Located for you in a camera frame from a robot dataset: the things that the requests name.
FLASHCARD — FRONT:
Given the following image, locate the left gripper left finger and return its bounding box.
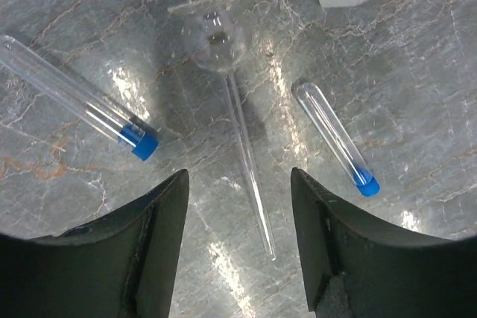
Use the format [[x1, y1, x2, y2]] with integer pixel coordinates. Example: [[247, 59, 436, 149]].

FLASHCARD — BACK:
[[1, 170, 189, 317]]

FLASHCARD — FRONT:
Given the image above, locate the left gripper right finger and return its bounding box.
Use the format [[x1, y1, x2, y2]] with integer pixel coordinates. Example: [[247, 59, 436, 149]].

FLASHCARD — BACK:
[[291, 168, 476, 317]]

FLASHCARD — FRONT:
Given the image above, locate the blue cap tube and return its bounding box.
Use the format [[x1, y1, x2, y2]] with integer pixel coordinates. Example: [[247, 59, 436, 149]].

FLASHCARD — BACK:
[[1, 35, 159, 161], [292, 82, 380, 197]]

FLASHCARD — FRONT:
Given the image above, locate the glass stirring pipette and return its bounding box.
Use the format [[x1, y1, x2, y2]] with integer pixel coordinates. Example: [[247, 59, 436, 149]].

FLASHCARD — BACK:
[[168, 0, 277, 261]]

